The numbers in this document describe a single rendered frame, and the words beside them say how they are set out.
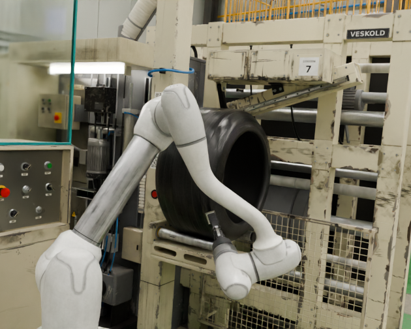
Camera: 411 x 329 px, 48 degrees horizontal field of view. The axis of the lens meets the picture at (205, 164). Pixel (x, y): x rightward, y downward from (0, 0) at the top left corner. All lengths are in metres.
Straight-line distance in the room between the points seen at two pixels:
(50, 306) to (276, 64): 1.44
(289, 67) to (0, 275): 1.53
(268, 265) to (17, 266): 1.11
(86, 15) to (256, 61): 10.42
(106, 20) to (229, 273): 11.56
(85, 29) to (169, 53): 10.26
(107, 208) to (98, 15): 11.31
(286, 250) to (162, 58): 1.12
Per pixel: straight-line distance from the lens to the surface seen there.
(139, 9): 2.77
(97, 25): 12.65
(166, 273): 2.34
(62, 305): 1.34
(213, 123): 1.91
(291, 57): 2.19
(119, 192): 1.53
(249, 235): 2.22
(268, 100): 2.36
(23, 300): 2.25
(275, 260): 1.56
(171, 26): 2.24
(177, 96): 1.42
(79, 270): 1.33
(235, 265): 1.56
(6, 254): 2.13
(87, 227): 1.53
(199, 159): 1.44
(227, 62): 2.34
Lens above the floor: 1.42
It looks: 5 degrees down
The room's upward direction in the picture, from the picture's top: 4 degrees clockwise
